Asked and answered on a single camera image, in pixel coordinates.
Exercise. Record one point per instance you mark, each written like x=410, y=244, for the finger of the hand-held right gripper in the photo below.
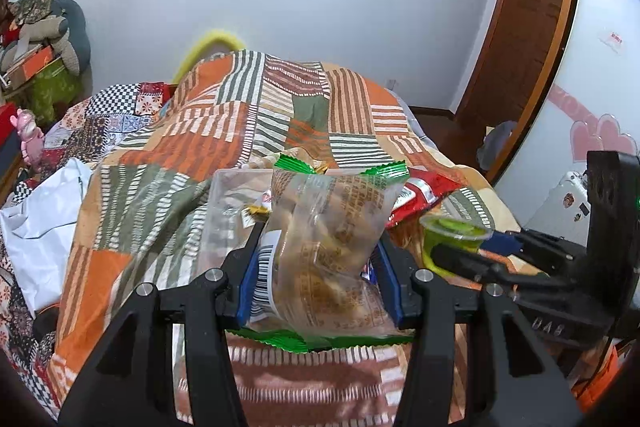
x=530, y=247
x=475, y=264

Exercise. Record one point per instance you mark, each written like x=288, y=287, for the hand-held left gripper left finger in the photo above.
x=248, y=302

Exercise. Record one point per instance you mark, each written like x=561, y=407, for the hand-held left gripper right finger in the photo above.
x=391, y=287

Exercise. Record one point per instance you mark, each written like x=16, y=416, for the green jelly cup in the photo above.
x=450, y=232

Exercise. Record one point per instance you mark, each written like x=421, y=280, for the green edged clear snack packet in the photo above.
x=325, y=247

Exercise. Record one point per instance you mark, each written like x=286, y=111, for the clear plastic container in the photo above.
x=225, y=207

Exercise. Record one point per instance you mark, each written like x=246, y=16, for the white stickered suitcase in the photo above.
x=565, y=202

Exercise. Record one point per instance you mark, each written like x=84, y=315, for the red snack packet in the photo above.
x=425, y=193

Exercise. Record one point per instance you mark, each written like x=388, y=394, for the grey bag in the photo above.
x=497, y=147

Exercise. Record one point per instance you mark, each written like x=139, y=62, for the striped patchwork blanket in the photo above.
x=210, y=132

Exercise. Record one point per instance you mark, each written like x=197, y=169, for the white plastic bag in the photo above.
x=40, y=227

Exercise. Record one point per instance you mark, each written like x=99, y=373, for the brown wooden door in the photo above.
x=525, y=17

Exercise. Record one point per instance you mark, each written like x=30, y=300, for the checkered patchwork quilt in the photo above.
x=115, y=107

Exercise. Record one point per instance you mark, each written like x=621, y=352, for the yellow fuzzy cushion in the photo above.
x=210, y=42

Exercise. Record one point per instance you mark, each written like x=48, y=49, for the pink toy figure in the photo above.
x=29, y=139

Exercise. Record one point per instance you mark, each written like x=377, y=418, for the green patterned box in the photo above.
x=50, y=94

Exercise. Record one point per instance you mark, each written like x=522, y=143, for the red box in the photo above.
x=7, y=127

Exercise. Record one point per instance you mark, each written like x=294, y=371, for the orange box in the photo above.
x=30, y=64

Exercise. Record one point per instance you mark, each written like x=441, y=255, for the pile of clothes and boxes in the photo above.
x=55, y=27

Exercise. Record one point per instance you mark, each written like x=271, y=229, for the pink heart wall stickers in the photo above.
x=592, y=139

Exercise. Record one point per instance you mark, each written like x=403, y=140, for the red white wall label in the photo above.
x=612, y=41

